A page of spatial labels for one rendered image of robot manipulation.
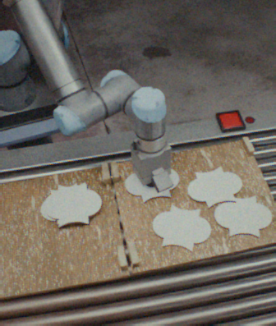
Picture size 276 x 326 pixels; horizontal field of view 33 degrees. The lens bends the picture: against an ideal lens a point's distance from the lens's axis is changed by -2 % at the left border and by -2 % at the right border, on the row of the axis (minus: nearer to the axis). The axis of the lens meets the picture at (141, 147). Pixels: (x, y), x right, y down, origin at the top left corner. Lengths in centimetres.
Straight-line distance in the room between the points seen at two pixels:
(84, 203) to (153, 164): 21
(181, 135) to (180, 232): 37
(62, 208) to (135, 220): 19
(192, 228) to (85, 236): 27
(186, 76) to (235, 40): 54
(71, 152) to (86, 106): 36
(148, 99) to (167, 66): 211
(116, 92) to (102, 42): 232
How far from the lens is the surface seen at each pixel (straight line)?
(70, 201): 125
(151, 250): 118
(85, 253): 119
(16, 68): 148
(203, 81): 305
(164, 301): 113
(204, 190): 126
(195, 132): 145
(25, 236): 125
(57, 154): 142
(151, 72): 311
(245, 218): 123
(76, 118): 107
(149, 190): 127
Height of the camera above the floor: 196
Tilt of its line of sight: 48 degrees down
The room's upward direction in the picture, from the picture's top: 4 degrees counter-clockwise
